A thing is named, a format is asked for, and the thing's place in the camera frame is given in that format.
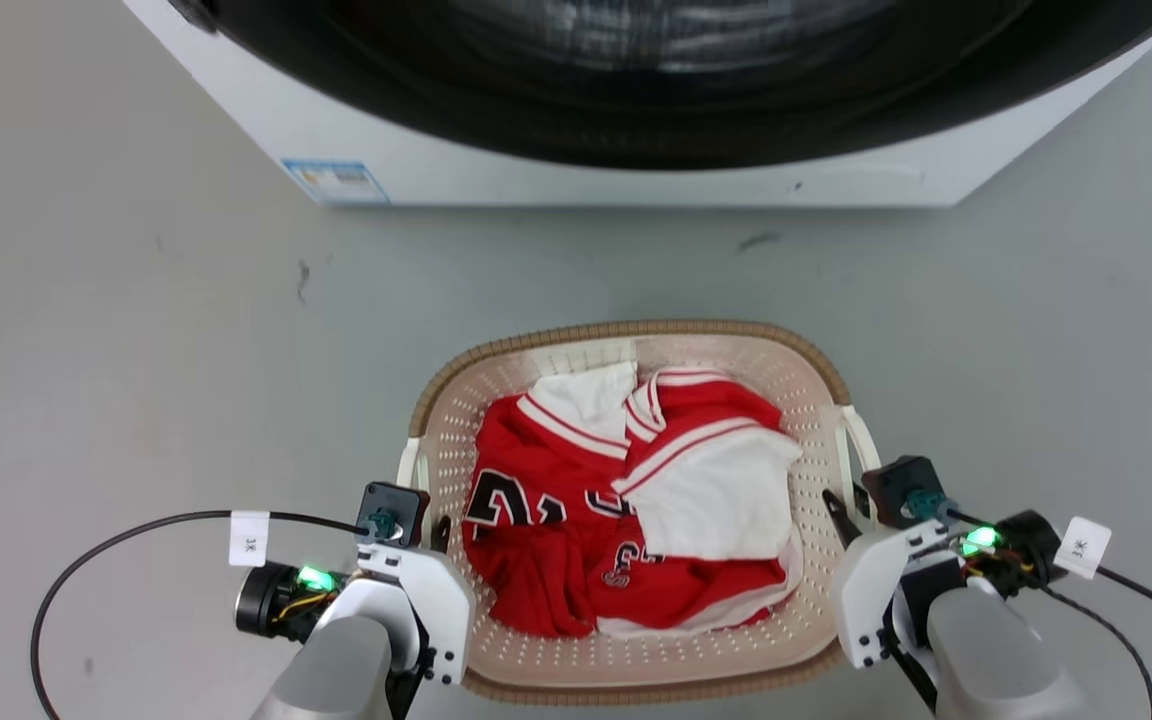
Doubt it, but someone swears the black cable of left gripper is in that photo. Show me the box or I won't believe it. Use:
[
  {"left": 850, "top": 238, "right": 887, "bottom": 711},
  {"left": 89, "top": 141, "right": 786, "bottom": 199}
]
[{"left": 30, "top": 510, "right": 377, "bottom": 720}]

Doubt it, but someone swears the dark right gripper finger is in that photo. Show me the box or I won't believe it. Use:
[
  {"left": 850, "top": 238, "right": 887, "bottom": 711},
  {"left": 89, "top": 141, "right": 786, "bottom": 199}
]
[{"left": 822, "top": 487, "right": 865, "bottom": 550}]

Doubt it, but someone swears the blue white energy label sticker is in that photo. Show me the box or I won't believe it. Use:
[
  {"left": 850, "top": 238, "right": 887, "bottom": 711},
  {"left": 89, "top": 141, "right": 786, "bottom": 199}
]
[{"left": 282, "top": 158, "right": 390, "bottom": 207}]

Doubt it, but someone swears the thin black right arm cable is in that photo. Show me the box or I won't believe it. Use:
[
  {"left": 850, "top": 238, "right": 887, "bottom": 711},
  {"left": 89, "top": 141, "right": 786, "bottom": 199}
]
[{"left": 1031, "top": 583, "right": 1152, "bottom": 720}]

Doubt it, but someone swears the white tag on cable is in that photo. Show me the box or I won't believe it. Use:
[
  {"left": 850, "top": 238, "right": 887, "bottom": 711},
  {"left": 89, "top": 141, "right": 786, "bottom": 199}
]
[
  {"left": 228, "top": 510, "right": 271, "bottom": 568},
  {"left": 1053, "top": 516, "right": 1113, "bottom": 581}
]

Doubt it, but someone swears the red basketball jersey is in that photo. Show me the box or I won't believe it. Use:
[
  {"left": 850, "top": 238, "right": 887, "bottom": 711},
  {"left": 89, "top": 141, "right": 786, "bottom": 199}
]
[{"left": 462, "top": 367, "right": 805, "bottom": 639}]

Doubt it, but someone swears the beige perforated plastic laundry basket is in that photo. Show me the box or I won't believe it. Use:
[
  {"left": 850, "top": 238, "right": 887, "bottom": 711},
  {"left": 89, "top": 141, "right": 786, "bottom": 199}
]
[{"left": 395, "top": 319, "right": 883, "bottom": 707}]

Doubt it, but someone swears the dark washing machine drum opening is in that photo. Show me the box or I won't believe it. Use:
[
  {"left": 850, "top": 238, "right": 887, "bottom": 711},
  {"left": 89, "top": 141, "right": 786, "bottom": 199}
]
[{"left": 170, "top": 0, "right": 1152, "bottom": 171}]

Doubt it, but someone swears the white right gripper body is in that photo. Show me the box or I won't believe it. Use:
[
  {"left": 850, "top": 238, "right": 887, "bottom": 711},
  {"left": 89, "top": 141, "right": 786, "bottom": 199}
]
[{"left": 830, "top": 519, "right": 967, "bottom": 670}]

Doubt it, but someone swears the white tag on right cable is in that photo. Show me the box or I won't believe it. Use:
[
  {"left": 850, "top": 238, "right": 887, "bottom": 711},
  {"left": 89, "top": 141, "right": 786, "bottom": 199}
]
[{"left": 1053, "top": 516, "right": 1113, "bottom": 581}]

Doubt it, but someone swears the white red-trimmed garment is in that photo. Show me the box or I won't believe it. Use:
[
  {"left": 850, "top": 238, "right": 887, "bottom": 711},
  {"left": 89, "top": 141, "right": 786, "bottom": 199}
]
[{"left": 519, "top": 361, "right": 805, "bottom": 563}]

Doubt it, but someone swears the white tag on left cable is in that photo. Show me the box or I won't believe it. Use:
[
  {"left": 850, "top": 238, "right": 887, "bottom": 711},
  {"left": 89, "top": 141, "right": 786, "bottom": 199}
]
[{"left": 228, "top": 510, "right": 271, "bottom": 568}]

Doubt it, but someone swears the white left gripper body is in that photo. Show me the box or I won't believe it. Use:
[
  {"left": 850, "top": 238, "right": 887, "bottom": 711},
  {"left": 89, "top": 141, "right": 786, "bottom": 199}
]
[{"left": 340, "top": 543, "right": 477, "bottom": 687}]

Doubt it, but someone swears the white washing machine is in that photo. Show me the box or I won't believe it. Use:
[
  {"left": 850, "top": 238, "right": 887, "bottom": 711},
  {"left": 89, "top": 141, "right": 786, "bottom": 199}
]
[{"left": 121, "top": 0, "right": 1152, "bottom": 209}]

